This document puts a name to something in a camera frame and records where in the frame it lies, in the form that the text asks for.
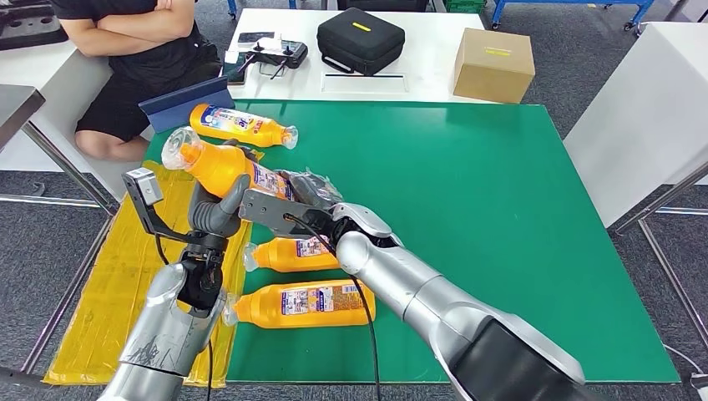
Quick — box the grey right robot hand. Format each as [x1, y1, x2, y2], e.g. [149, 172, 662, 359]
[275, 168, 344, 214]

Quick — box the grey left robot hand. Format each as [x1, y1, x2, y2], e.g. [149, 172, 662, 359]
[186, 138, 261, 240]

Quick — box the orange plastic bottle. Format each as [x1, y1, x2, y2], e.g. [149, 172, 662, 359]
[220, 278, 377, 330]
[160, 125, 297, 201]
[242, 235, 341, 274]
[189, 103, 299, 150]

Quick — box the blue tablet case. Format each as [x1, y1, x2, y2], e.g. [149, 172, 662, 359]
[137, 76, 230, 134]

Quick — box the yellow taped cardboard sheet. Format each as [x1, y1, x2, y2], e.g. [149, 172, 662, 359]
[43, 146, 264, 388]

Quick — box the black remote controller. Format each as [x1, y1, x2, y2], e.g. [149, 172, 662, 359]
[237, 39, 309, 81]

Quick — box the dark tablet device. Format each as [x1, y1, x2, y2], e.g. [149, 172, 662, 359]
[222, 51, 249, 87]

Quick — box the black carrying case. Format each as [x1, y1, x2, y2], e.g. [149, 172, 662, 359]
[316, 6, 407, 77]

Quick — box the person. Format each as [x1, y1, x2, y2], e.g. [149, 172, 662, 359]
[49, 0, 222, 163]

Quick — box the green table mat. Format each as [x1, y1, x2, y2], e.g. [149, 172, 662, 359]
[142, 99, 680, 384]

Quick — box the black crate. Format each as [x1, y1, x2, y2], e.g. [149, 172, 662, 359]
[336, 0, 432, 13]

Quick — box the white and grey desk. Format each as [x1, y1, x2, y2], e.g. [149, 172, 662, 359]
[0, 39, 149, 202]

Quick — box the brown cardboard box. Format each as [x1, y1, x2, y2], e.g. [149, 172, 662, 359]
[453, 28, 537, 105]

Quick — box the dark grey side table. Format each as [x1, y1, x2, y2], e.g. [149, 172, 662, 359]
[0, 83, 119, 216]

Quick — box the green plastic crate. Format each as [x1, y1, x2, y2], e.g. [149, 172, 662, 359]
[441, 0, 488, 14]

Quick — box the black moulded tray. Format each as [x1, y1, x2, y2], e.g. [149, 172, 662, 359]
[0, 0, 69, 51]

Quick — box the white side table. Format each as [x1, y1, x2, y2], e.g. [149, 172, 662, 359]
[563, 21, 708, 229]

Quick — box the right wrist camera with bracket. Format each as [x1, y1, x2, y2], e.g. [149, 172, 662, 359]
[239, 188, 336, 241]

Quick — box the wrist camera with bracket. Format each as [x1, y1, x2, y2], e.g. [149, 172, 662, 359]
[239, 188, 336, 241]
[122, 167, 228, 247]

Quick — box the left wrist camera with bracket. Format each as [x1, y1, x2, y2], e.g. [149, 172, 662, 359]
[122, 167, 228, 247]

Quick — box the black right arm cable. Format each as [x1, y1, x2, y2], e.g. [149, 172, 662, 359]
[285, 214, 382, 401]

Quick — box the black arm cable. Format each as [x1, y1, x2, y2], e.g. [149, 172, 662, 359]
[152, 232, 215, 401]
[285, 214, 382, 401]

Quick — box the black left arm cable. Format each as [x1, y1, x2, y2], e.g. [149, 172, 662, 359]
[152, 232, 215, 401]

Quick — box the grey metal table rail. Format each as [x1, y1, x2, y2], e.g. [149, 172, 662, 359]
[19, 212, 114, 374]

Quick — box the grey metal leg frame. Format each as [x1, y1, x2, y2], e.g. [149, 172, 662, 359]
[609, 161, 708, 346]

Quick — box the blue metal cart frame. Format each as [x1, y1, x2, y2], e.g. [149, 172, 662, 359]
[489, 0, 658, 30]

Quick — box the white cable with plug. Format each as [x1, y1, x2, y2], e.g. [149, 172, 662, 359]
[662, 343, 708, 398]

